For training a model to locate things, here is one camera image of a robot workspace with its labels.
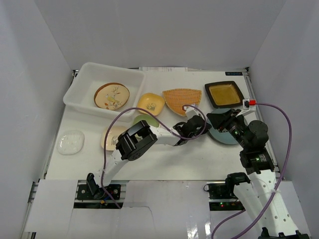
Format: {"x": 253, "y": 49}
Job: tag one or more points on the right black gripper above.
{"x": 219, "y": 119}

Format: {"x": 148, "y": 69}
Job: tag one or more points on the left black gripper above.
{"x": 197, "y": 122}

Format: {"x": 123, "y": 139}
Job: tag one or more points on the blue-grey round plate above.
{"x": 223, "y": 137}

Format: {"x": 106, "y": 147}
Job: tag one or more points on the bird painted cream plate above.
{"x": 111, "y": 96}

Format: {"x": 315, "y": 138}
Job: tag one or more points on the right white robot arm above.
{"x": 257, "y": 187}

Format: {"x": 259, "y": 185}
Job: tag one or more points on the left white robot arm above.
{"x": 136, "y": 141}

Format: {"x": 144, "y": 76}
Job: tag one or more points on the white plastic bin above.
{"x": 91, "y": 77}

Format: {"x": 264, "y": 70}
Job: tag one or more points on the black square amber plate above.
{"x": 224, "y": 94}

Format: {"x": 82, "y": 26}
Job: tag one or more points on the orange woven fan basket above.
{"x": 175, "y": 99}

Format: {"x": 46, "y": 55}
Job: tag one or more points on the green square panda dish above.
{"x": 149, "y": 119}

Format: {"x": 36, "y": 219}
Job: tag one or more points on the blue label sticker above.
{"x": 233, "y": 73}

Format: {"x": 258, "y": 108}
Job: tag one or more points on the yellow square panda dish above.
{"x": 152, "y": 103}

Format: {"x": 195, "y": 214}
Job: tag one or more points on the papers at table back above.
{"x": 163, "y": 69}

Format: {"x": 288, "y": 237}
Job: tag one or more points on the cream square panda dish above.
{"x": 113, "y": 135}

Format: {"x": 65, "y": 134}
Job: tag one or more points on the clear glass square dish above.
{"x": 70, "y": 142}

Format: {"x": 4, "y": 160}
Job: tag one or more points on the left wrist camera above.
{"x": 190, "y": 111}

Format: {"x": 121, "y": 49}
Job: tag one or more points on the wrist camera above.
{"x": 190, "y": 111}
{"x": 249, "y": 106}

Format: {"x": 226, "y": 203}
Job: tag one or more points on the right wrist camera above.
{"x": 249, "y": 106}

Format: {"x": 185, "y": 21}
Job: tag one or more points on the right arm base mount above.
{"x": 218, "y": 191}

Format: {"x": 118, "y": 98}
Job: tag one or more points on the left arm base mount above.
{"x": 84, "y": 193}

